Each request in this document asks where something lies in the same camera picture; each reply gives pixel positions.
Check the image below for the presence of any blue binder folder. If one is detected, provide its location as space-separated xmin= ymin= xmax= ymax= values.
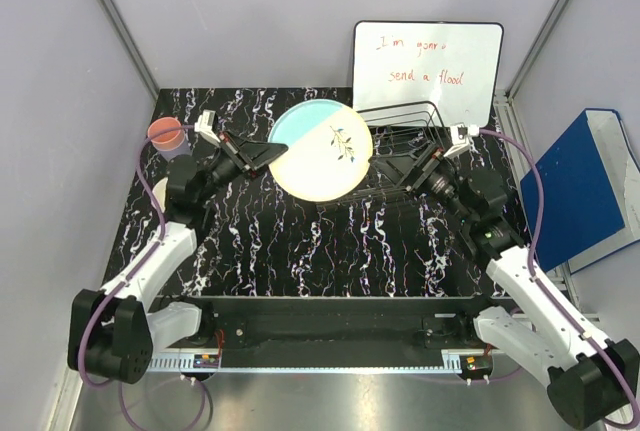
xmin=536 ymin=108 xmax=639 ymax=273

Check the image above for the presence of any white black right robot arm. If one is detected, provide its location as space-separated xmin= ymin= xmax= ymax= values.
xmin=371 ymin=146 xmax=639 ymax=430

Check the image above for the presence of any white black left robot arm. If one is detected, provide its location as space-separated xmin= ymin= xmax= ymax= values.
xmin=67 ymin=132 xmax=288 ymax=388

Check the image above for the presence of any purple plastic cup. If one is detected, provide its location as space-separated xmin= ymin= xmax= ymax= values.
xmin=158 ymin=137 xmax=192 ymax=162

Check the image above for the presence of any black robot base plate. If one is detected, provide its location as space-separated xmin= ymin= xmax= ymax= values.
xmin=170 ymin=296 xmax=515 ymax=374

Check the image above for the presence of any beige and blue plate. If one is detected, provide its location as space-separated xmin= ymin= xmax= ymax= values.
xmin=269 ymin=99 xmax=373 ymax=203

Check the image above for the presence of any white whiteboard with red writing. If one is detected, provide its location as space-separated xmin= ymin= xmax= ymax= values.
xmin=352 ymin=20 xmax=504 ymax=127

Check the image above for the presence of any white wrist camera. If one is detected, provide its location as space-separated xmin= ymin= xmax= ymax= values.
xmin=444 ymin=124 xmax=480 ymax=159
xmin=194 ymin=110 xmax=220 ymax=147

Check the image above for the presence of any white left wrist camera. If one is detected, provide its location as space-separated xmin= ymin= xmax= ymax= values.
xmin=194 ymin=110 xmax=220 ymax=147

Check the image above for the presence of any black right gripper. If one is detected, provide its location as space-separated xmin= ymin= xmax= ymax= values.
xmin=369 ymin=140 xmax=475 ymax=226

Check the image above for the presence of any grey wire dish rack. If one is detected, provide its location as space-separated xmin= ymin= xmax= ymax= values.
xmin=324 ymin=100 xmax=468 ymax=208

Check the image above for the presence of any red and white bowl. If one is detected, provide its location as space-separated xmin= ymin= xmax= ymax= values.
xmin=152 ymin=177 xmax=168 ymax=213

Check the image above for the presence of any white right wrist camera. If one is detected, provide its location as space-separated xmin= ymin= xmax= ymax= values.
xmin=444 ymin=124 xmax=480 ymax=159

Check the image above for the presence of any pink plastic cup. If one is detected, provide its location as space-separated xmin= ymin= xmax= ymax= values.
xmin=147 ymin=117 xmax=185 ymax=152

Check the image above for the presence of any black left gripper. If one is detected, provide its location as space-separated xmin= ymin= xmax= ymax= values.
xmin=196 ymin=129 xmax=287 ymax=204

